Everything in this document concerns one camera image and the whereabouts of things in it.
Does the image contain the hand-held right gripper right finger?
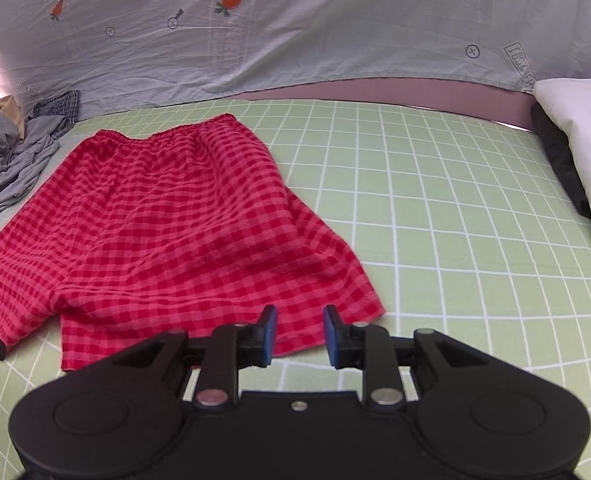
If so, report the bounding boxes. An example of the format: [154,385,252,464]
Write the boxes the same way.
[322,305,497,408]

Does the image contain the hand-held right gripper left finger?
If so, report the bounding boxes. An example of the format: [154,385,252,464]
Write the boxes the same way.
[92,305,279,408]

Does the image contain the red checked shorts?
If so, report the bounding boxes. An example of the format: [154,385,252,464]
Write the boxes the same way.
[0,114,387,374]

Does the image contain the green grid mat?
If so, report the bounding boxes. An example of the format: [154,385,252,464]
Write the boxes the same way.
[0,97,591,480]

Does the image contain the grey garment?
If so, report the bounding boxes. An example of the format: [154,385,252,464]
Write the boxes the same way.
[0,109,69,224]

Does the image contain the beige garment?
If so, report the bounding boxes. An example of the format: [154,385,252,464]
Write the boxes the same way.
[0,94,29,141]

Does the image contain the pink cloth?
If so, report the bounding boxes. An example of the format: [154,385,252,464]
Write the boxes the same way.
[233,77,539,134]

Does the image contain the blue plaid garment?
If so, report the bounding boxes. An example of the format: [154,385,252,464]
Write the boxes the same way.
[32,90,82,139]

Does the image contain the black folded cloth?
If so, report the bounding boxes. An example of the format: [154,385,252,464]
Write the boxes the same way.
[530,102,591,220]

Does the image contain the grey carrot print sheet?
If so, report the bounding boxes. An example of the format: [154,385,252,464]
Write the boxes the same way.
[0,0,591,124]

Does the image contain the white folded cloth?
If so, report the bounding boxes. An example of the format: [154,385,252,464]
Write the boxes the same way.
[531,78,591,251]

